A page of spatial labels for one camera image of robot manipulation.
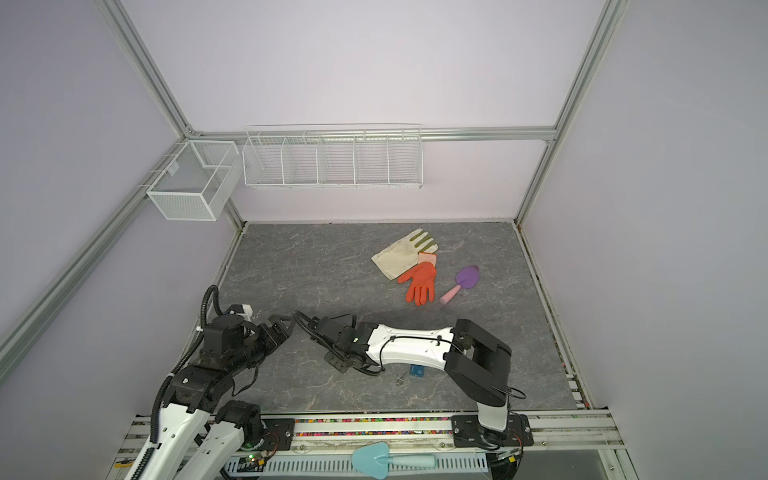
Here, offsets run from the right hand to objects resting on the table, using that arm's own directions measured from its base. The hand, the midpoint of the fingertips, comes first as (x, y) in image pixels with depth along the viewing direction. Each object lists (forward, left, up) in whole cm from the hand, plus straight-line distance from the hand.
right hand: (339, 350), depth 83 cm
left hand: (+1, +12, +10) cm, 15 cm away
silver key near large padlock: (-6, -17, -5) cm, 19 cm away
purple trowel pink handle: (+29, -41, -6) cm, 50 cm away
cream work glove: (+36, -16, -4) cm, 40 cm away
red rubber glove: (+28, -25, -5) cm, 38 cm away
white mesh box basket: (+49, +50, +22) cm, 73 cm away
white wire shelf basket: (+57, -7, +24) cm, 62 cm away
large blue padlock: (-4, -22, -4) cm, 23 cm away
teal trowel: (-25, -11, -4) cm, 27 cm away
